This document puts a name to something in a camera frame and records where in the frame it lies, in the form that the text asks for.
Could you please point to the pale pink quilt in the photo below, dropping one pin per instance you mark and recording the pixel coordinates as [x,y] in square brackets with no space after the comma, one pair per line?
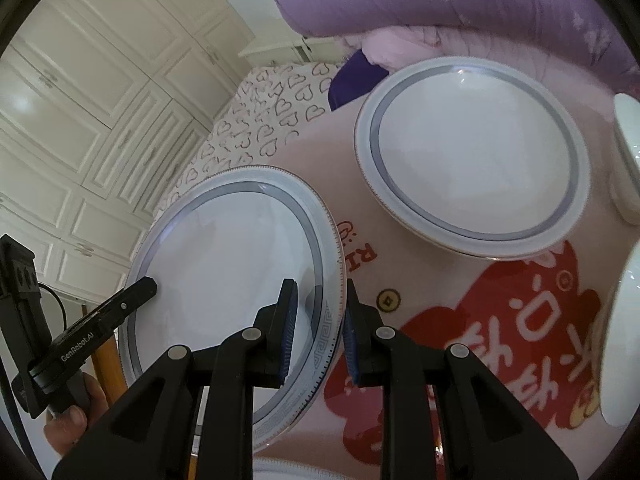
[500,45]

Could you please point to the wooden bed post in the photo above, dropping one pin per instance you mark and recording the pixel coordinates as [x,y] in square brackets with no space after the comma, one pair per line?
[107,370]

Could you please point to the heart-printed white sheet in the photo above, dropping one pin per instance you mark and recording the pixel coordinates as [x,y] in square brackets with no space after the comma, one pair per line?
[260,105]

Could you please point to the person's left hand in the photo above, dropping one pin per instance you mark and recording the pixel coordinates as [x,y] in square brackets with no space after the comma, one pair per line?
[70,430]

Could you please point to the white nightstand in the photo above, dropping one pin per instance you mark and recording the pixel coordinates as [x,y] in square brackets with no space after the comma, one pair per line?
[280,50]

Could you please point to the pink round tablecloth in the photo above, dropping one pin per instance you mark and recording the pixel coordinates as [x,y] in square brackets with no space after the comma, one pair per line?
[400,270]

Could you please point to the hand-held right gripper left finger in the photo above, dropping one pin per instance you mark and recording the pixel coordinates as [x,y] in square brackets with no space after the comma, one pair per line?
[289,332]

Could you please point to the dark purple cloth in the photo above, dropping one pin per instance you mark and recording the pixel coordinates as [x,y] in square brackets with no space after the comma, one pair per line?
[355,80]

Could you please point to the cream panelled wardrobe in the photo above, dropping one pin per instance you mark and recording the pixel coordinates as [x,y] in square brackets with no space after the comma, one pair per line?
[75,110]

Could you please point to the white ceramic bowl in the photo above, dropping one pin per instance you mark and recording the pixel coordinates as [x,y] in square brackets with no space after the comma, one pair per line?
[622,360]
[627,160]

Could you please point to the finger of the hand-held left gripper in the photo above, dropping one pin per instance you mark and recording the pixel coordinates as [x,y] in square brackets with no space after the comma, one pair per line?
[132,297]

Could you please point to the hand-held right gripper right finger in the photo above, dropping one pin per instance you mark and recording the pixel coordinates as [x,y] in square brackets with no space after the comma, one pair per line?
[350,345]

